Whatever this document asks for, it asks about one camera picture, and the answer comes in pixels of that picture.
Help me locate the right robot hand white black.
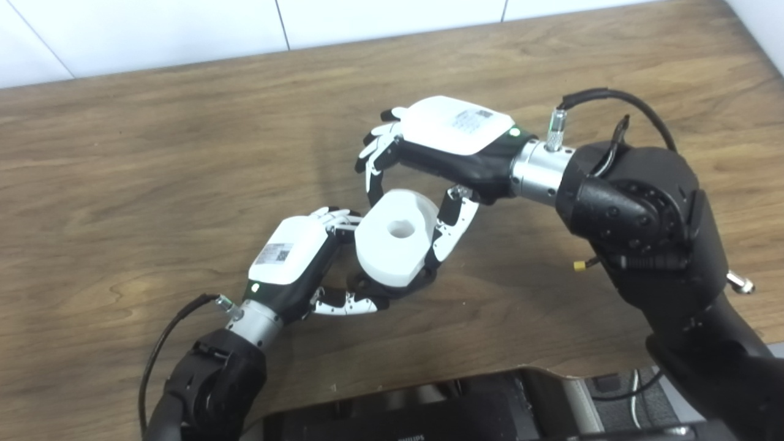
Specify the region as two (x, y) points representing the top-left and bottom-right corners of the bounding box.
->
(355, 95), (537, 273)

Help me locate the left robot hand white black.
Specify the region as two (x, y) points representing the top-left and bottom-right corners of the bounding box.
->
(242, 207), (390, 323)

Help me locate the round white piece with holes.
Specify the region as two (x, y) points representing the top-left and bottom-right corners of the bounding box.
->
(354, 189), (440, 288)

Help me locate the black Philips device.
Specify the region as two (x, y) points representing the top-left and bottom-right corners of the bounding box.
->
(263, 367), (592, 441)

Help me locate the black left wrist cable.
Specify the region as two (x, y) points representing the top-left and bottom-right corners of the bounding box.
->
(138, 293), (238, 437)

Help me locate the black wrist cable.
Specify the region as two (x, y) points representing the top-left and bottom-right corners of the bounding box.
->
(547, 88), (755, 295)
(138, 293), (238, 437)

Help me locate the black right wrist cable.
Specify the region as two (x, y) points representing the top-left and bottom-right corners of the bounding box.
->
(547, 88), (755, 295)

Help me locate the thin black cable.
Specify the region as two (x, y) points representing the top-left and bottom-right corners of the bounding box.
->
(591, 369), (667, 402)

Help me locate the thin white cable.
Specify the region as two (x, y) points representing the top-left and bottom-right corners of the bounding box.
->
(630, 367), (642, 429)

